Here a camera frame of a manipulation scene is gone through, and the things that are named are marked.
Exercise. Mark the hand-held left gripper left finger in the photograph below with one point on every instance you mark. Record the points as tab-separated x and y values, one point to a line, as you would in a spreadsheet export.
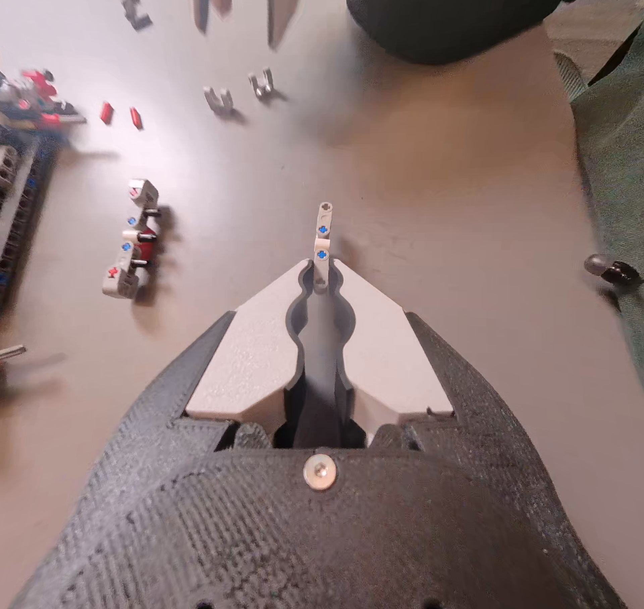
241	362

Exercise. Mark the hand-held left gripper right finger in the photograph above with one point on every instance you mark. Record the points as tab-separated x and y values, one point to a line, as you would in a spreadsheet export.
397	362

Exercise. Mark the grey lego connector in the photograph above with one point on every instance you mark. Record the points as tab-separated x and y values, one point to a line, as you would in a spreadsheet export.
219	101
261	83

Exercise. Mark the grey lego liftarm blue pin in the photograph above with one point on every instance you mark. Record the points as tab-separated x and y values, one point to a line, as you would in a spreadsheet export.
321	267
326	217

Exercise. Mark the white lego bush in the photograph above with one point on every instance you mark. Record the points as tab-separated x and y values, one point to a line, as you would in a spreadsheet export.
322	242

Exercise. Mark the red lego pin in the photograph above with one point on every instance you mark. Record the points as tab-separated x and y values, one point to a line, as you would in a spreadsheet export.
137	119
106	112

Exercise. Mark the dark grey lego piece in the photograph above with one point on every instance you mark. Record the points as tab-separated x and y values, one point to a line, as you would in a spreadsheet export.
132	3
142	22

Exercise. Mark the grey lego assembly with pins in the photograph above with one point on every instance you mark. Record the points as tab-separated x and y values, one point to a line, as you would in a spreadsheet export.
118	279

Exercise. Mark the partly built lego car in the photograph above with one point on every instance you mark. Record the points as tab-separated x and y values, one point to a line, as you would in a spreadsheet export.
30	101

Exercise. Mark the green hoodie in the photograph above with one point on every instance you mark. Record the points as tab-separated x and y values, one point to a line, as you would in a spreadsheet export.
614	166

